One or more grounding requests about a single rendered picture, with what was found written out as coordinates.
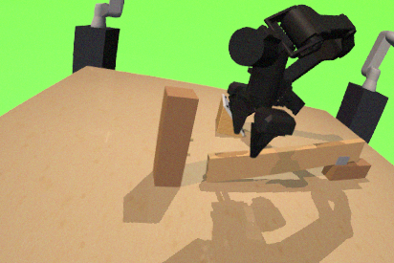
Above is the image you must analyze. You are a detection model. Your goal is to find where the long wooden rail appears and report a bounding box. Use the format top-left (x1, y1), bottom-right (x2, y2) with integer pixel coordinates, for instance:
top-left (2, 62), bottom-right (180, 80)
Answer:
top-left (206, 139), bottom-right (365, 183)

